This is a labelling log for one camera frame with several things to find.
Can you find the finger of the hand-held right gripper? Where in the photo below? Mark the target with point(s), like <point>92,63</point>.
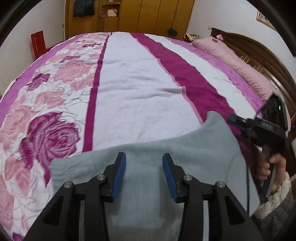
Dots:
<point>240,124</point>

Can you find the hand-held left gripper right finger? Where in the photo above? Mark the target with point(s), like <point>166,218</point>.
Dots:
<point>170,179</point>

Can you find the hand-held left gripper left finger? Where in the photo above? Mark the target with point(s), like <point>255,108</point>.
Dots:
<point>119,177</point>

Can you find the grey pants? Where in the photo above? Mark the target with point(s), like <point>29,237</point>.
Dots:
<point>143,178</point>

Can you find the person's right hand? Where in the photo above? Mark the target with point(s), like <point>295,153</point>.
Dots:
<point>279,166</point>

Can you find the pink pillow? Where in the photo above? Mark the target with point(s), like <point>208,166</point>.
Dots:
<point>242,64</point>

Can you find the dark wooden headboard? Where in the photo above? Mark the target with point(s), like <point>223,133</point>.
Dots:
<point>261,53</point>

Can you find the purple floral striped blanket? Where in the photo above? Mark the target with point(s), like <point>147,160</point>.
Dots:
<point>138,81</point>

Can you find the brown patterned bag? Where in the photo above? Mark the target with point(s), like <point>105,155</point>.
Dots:
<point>190,38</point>

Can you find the small black bag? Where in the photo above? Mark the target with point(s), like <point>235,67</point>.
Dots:
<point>172,31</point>

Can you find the wooden wardrobe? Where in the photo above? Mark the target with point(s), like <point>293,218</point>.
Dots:
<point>150,16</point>

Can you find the red board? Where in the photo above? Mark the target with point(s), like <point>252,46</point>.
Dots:
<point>38,44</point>

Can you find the red dotted box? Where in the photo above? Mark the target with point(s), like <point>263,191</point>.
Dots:
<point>103,15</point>

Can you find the pink box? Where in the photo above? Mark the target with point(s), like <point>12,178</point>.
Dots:
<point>112,12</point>

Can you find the black hanging jacket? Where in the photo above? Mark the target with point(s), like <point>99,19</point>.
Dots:
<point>89,7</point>

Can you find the dark blue hanging jacket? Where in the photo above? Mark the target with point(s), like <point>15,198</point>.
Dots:
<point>79,8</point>

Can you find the framed wall picture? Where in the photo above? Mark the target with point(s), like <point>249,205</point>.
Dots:
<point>266,19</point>

